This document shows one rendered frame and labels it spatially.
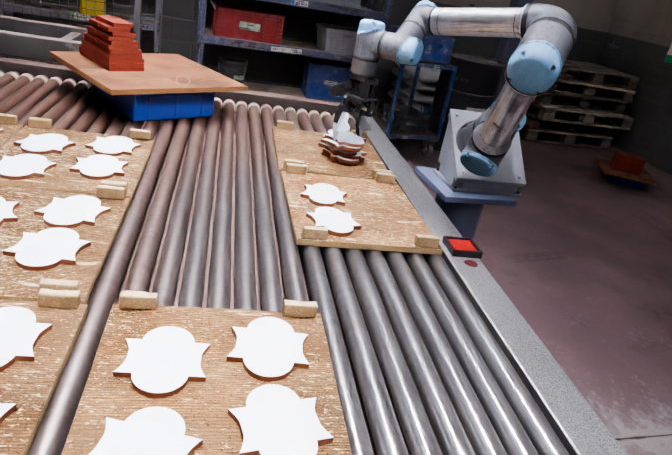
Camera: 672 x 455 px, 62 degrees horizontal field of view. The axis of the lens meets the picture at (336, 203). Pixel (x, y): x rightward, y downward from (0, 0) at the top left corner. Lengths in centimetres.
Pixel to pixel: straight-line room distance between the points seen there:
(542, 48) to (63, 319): 112
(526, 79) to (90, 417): 114
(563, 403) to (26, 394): 80
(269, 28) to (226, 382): 503
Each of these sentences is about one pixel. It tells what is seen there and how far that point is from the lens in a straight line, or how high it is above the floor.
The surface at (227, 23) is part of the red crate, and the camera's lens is 566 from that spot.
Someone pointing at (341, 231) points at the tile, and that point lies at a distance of 129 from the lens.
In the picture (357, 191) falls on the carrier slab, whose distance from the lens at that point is 156.
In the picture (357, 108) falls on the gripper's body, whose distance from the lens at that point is 168.
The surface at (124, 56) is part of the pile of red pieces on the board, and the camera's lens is 208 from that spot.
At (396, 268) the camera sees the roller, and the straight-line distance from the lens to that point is 126.
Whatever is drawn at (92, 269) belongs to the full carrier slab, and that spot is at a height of 94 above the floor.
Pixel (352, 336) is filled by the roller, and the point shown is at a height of 91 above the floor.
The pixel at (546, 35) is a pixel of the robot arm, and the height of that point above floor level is 143.
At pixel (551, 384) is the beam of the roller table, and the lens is 108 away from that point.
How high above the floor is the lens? 151
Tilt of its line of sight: 23 degrees down
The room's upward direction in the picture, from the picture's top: 11 degrees clockwise
